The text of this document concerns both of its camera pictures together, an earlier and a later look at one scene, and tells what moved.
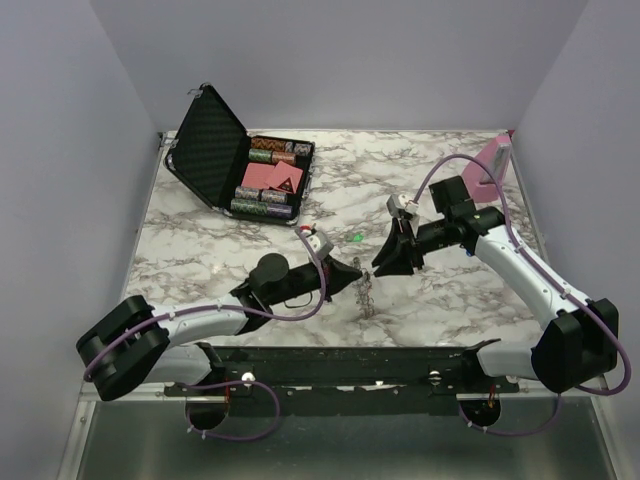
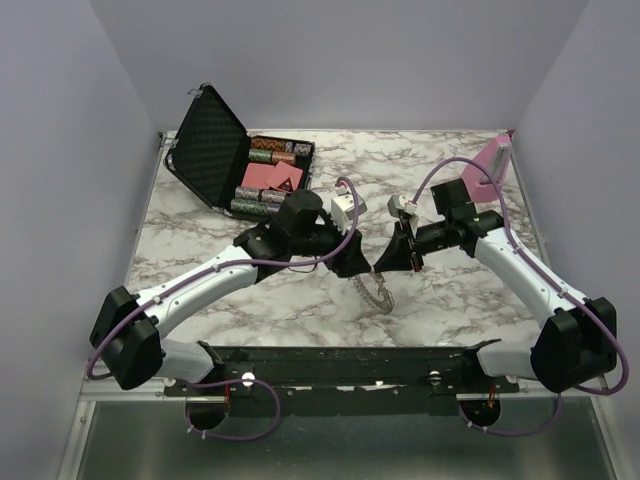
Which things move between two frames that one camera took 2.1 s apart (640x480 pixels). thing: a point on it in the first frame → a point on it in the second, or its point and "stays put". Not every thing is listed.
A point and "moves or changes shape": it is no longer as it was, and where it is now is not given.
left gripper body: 304,279 → 322,241
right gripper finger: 396,257 stays put
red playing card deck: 256,174 stays put
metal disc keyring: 364,291 moves or changes shape
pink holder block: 479,181 stays put
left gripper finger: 341,275 → 353,260
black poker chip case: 247,176 stays put
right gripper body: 432,236 stays put
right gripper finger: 403,263 stays put
